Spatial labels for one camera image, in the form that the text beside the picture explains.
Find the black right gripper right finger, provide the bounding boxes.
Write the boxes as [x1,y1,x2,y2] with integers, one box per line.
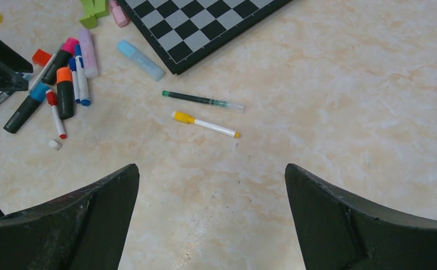
[285,164,437,269]

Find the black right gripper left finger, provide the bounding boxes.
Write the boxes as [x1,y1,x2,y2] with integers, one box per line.
[0,164,139,269]

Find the white marker yellow end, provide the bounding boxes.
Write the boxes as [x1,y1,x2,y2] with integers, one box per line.
[171,111,241,138]

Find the light blue highlighter body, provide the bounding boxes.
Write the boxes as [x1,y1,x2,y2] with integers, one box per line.
[116,40,165,82]

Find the green ink clear pen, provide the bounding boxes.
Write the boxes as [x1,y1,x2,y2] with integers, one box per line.
[161,91,245,112]

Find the black highlighter blue cap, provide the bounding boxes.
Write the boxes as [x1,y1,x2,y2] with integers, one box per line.
[3,82,51,134]

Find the white marker red cap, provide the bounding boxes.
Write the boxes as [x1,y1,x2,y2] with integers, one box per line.
[46,89,67,140]

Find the black highlighter pink cap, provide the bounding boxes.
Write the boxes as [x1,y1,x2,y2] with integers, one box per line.
[41,37,79,85]

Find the black highlighter orange cap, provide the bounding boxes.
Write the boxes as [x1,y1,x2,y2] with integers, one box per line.
[56,66,75,120]

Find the white marker blue cap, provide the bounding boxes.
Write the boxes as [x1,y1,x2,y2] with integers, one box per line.
[74,43,91,106]

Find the pale purple highlighter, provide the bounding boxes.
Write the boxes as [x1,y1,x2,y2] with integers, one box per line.
[78,28,98,78]

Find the small white cap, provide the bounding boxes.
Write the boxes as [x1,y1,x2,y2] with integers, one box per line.
[48,139,62,151]

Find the black grey chessboard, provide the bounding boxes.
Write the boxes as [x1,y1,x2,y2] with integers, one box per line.
[118,0,288,75]

